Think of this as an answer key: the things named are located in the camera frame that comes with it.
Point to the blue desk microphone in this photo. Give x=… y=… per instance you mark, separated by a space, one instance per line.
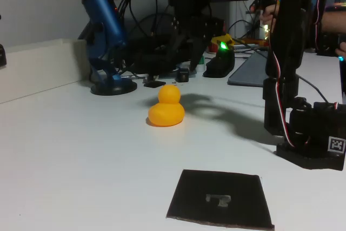
x=105 y=14

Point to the yellow orange tool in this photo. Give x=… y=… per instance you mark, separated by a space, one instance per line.
x=256 y=42

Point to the person's left hand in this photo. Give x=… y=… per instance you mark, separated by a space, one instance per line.
x=342 y=49

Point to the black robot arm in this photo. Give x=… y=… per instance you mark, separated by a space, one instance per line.
x=305 y=133

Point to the black cardboard square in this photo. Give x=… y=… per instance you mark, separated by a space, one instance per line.
x=189 y=201

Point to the white fiducial marker tag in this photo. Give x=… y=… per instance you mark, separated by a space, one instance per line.
x=336 y=144

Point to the person's right forearm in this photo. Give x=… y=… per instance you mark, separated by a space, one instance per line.
x=335 y=21

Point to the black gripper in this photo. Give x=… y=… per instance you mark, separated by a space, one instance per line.
x=203 y=28

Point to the small black cube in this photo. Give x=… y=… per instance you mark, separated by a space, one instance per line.
x=182 y=75

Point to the black object at edge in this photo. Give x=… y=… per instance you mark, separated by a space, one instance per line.
x=2 y=55

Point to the yellow rubber duck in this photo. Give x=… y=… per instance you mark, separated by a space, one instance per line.
x=165 y=114

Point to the black computer mouse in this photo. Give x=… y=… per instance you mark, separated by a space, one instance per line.
x=221 y=64

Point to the small flat black piece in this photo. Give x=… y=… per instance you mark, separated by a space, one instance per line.
x=154 y=84

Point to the black desk device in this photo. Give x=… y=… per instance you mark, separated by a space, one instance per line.
x=146 y=58

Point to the grey keyboard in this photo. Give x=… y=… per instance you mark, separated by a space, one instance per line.
x=248 y=71

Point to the person's right hand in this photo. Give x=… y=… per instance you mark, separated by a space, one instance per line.
x=270 y=13

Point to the white ledge box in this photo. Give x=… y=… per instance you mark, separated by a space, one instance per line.
x=40 y=66

